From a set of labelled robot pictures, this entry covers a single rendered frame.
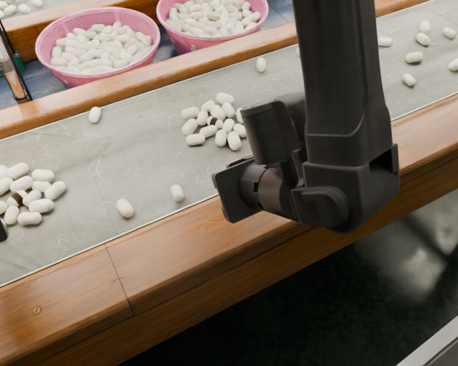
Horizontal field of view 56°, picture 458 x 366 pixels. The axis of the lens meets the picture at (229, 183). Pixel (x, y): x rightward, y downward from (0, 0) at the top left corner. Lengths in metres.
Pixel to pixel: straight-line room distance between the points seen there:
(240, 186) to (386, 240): 1.15
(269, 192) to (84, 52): 0.70
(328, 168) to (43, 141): 0.59
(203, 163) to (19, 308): 0.35
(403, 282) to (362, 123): 1.22
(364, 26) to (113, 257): 0.44
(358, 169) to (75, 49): 0.81
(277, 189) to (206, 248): 0.22
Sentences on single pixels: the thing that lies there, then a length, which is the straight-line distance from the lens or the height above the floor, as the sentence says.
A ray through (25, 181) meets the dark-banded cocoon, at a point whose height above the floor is 0.76.
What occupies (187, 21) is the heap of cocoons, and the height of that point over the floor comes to 0.74.
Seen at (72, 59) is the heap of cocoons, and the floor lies 0.74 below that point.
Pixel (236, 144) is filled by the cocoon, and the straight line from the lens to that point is 0.75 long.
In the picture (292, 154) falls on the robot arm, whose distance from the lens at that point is 0.40.
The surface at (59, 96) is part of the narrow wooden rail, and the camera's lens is 0.89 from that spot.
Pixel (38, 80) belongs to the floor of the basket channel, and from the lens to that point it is 1.11.
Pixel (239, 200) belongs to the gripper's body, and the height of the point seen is 0.88.
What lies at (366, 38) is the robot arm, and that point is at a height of 1.11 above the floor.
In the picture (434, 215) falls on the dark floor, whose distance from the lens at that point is 1.75.
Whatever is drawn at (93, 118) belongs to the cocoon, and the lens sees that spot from 0.84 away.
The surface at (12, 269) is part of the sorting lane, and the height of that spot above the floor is 0.74.
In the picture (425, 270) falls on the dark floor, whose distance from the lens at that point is 1.60.
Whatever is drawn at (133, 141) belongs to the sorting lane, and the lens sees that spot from 0.80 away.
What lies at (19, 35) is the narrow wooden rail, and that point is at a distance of 1.15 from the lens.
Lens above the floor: 1.29
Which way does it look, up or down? 50 degrees down
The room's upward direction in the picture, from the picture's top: straight up
